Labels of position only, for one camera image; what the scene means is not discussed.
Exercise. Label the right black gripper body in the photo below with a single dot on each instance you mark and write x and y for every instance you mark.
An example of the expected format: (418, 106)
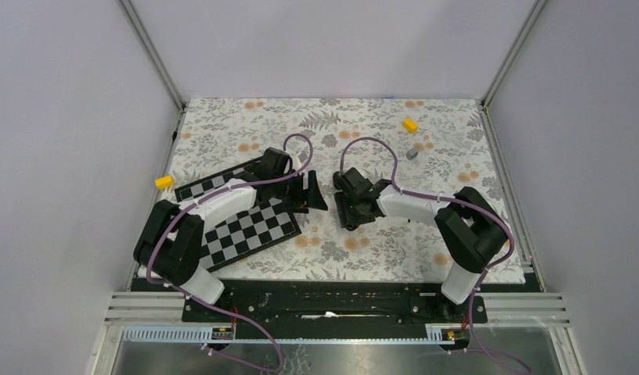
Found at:
(348, 212)

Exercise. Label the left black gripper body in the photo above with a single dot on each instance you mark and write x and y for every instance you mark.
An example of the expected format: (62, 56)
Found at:
(290, 190)

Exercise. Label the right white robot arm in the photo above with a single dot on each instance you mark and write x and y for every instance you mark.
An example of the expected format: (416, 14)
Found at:
(472, 231)

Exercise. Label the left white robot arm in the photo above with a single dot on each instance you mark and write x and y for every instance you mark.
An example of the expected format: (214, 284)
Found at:
(223, 218)

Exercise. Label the floral patterned table mat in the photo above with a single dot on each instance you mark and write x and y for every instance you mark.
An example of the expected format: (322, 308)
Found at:
(367, 134)

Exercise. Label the black white checkerboard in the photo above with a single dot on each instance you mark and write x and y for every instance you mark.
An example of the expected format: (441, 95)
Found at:
(245, 233)

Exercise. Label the small grey block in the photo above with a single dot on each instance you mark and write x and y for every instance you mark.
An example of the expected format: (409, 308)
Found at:
(412, 153)

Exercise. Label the yellow block far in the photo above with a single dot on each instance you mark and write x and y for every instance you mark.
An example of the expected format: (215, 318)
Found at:
(410, 125)

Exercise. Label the yellow block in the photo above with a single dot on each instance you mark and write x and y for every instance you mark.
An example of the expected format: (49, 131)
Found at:
(165, 182)
(410, 125)

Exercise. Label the yellow block left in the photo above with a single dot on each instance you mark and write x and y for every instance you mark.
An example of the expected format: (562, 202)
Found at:
(165, 182)

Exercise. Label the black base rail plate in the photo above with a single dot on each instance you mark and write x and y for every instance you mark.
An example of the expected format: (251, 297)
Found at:
(347, 310)

